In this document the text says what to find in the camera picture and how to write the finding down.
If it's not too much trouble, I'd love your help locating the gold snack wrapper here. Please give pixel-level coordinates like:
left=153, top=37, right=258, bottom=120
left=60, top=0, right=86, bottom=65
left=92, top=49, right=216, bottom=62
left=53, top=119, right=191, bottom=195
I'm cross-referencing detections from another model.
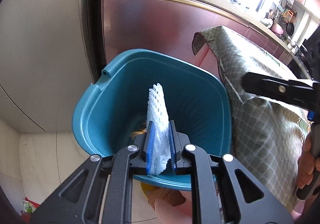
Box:
left=130, top=121, right=146, bottom=139

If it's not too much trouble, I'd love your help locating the white foam fruit net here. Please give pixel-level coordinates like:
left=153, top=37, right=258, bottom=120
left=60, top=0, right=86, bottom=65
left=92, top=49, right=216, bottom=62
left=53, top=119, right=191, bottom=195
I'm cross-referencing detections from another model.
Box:
left=146, top=83, right=171, bottom=175

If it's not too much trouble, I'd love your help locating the teal plastic trash bin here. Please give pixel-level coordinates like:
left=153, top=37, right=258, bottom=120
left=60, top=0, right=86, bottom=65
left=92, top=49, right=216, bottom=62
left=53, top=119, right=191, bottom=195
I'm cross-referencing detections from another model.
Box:
left=71, top=48, right=233, bottom=192

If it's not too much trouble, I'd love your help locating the person right hand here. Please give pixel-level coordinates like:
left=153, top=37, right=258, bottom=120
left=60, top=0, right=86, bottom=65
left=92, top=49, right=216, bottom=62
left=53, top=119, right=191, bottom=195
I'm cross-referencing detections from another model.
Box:
left=296, top=133, right=315, bottom=189

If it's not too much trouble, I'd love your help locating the built-in black oven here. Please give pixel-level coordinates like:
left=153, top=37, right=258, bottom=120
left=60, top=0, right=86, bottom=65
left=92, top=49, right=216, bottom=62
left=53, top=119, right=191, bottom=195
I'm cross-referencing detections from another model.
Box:
left=287, top=44, right=313, bottom=80

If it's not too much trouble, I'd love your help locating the patterned tablecloth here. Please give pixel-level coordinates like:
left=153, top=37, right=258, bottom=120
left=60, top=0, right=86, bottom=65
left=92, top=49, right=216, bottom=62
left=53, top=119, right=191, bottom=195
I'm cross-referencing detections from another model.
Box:
left=192, top=26, right=306, bottom=211

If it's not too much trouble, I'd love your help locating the black frying pan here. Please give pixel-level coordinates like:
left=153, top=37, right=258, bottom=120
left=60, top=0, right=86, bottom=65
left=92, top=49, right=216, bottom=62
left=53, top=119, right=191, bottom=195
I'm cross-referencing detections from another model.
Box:
left=286, top=22, right=295, bottom=36

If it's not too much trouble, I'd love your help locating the pink pot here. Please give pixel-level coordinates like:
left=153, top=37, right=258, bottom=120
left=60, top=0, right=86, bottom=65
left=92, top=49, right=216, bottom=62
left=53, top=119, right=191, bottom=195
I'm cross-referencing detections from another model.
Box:
left=270, top=23, right=284, bottom=36

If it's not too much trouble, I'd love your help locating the grey refrigerator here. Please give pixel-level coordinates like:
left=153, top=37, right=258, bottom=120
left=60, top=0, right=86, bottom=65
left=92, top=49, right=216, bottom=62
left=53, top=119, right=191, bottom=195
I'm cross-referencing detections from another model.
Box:
left=1, top=0, right=103, bottom=133

